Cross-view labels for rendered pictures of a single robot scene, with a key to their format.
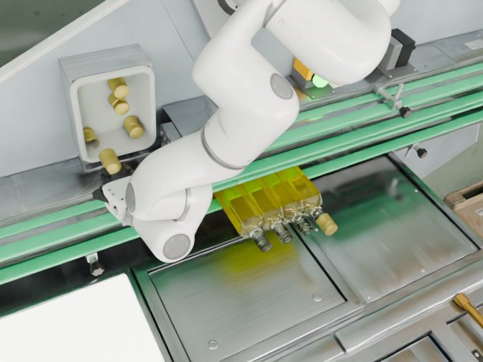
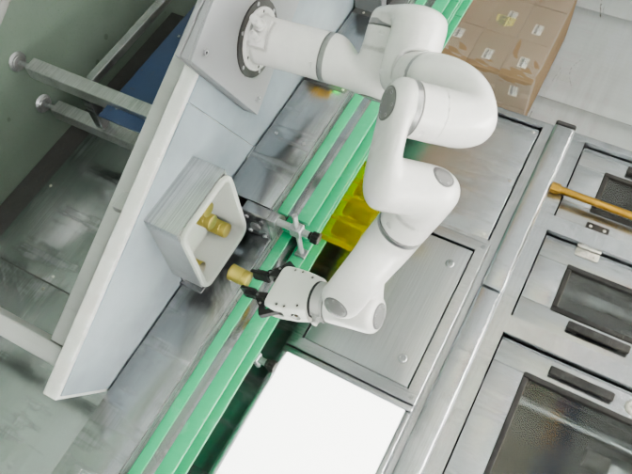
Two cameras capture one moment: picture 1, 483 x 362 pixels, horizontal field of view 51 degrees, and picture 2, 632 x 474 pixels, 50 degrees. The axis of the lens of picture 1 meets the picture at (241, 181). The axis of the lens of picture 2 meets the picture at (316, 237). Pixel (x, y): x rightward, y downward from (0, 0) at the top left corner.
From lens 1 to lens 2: 0.59 m
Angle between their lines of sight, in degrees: 18
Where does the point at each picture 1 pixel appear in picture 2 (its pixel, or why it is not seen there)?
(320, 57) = (460, 140)
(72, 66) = (165, 220)
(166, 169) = (369, 276)
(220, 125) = (405, 226)
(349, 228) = not seen: hidden behind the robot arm
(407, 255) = (489, 174)
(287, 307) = (434, 287)
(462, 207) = not seen: hidden behind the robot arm
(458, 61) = not seen: outside the picture
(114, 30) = (173, 162)
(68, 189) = (203, 319)
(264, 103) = (443, 198)
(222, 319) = (393, 333)
